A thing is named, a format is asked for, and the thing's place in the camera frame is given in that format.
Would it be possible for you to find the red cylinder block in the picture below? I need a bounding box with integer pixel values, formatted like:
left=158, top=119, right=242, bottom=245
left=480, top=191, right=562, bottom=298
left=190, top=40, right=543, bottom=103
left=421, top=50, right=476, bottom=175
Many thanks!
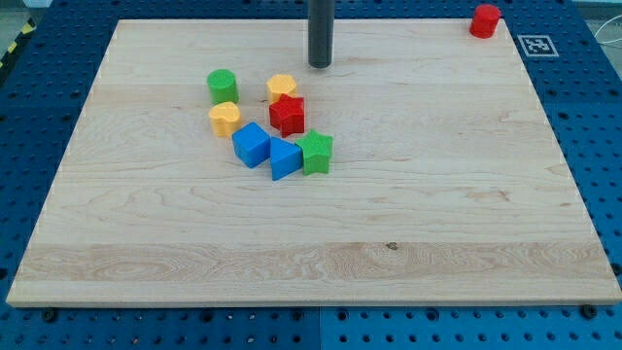
left=469, top=4, right=501, bottom=39

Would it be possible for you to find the blue cube block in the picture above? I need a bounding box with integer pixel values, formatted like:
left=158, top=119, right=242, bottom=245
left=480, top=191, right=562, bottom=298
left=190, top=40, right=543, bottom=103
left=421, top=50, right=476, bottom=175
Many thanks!
left=232, top=122, right=270, bottom=168

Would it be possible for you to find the blue triangle block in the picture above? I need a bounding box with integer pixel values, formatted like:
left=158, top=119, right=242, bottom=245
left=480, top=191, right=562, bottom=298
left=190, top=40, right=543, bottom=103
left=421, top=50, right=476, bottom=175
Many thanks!
left=270, top=137, right=303, bottom=181

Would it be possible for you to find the yellow hexagon block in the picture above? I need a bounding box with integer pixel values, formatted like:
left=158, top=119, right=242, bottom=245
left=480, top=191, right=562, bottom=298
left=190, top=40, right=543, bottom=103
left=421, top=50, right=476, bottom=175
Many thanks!
left=266, top=74, right=297, bottom=103

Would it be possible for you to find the yellow black hazard tape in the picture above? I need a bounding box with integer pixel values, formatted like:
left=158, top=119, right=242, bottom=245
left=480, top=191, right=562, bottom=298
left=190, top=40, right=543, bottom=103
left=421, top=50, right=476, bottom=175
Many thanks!
left=1, top=17, right=37, bottom=70

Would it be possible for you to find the red star block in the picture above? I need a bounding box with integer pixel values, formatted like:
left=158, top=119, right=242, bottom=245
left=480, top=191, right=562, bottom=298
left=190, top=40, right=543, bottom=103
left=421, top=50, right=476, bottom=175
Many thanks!
left=269, top=94, right=305, bottom=137

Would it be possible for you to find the light wooden board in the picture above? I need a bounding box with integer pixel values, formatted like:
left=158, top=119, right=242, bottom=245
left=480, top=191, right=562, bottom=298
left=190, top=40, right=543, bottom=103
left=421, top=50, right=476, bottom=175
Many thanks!
left=7, top=18, right=621, bottom=307

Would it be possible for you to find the green cylinder block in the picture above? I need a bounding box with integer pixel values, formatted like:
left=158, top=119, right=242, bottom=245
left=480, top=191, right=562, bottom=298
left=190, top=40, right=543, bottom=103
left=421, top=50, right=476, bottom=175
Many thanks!
left=206, top=69, right=239, bottom=104

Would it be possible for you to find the white fiducial marker tag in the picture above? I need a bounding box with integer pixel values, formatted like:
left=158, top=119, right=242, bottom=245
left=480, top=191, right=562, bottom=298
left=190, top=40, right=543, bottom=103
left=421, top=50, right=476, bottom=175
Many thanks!
left=517, top=34, right=559, bottom=58

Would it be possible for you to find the dark grey cylindrical robot stylus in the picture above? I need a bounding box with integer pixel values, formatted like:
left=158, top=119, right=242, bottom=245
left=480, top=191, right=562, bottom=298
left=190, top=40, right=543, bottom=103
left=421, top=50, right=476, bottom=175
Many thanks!
left=307, top=0, right=335, bottom=69

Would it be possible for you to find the white cable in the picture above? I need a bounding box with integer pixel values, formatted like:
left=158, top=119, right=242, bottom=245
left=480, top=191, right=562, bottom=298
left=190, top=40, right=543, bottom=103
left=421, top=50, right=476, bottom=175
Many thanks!
left=593, top=14, right=622, bottom=49

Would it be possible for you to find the yellow heart block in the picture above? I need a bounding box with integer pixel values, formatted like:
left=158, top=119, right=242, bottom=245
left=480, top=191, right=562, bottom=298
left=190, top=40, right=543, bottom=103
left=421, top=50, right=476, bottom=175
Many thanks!
left=208, top=101, right=242, bottom=137

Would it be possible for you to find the green star block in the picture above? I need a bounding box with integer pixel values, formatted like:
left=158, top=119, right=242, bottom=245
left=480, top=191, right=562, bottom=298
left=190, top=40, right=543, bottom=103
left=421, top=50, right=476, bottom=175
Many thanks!
left=294, top=129, right=333, bottom=175

